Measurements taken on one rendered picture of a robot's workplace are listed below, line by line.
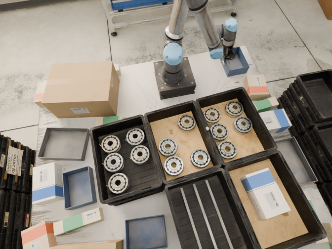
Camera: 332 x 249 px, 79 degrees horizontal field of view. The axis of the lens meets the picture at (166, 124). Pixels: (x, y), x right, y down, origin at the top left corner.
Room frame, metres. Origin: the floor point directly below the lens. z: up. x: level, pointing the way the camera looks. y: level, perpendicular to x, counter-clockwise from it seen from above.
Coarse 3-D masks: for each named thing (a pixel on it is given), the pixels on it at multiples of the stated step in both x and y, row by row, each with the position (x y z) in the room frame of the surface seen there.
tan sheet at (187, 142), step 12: (168, 120) 0.53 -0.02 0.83; (156, 132) 0.46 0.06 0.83; (168, 132) 0.45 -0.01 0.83; (180, 132) 0.45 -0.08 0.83; (192, 132) 0.44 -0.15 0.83; (156, 144) 0.39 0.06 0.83; (180, 144) 0.38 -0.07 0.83; (192, 144) 0.37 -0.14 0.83; (204, 144) 0.37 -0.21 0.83; (180, 156) 0.31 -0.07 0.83; (192, 168) 0.24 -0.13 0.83; (204, 168) 0.23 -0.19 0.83
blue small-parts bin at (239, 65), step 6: (234, 48) 1.13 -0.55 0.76; (240, 48) 1.12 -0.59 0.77; (240, 54) 1.09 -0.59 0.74; (234, 60) 1.07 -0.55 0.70; (240, 60) 1.06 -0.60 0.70; (246, 60) 1.00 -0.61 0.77; (228, 66) 1.01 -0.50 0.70; (234, 66) 1.01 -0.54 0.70; (240, 66) 1.01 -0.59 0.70; (246, 66) 0.97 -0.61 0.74; (228, 72) 0.93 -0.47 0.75; (234, 72) 0.93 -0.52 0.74; (240, 72) 0.94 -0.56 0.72; (246, 72) 0.94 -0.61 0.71
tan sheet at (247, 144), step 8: (216, 104) 0.62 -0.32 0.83; (224, 104) 0.62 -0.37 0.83; (224, 112) 0.56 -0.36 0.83; (224, 120) 0.51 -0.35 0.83; (232, 120) 0.51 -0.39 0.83; (232, 128) 0.45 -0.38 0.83; (232, 136) 0.40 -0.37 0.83; (240, 136) 0.40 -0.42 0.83; (248, 136) 0.40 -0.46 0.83; (256, 136) 0.39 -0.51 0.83; (240, 144) 0.35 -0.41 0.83; (248, 144) 0.35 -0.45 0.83; (256, 144) 0.35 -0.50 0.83; (240, 152) 0.31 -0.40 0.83; (248, 152) 0.31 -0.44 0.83; (256, 152) 0.30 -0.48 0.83; (224, 160) 0.27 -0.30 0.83; (232, 160) 0.27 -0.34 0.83
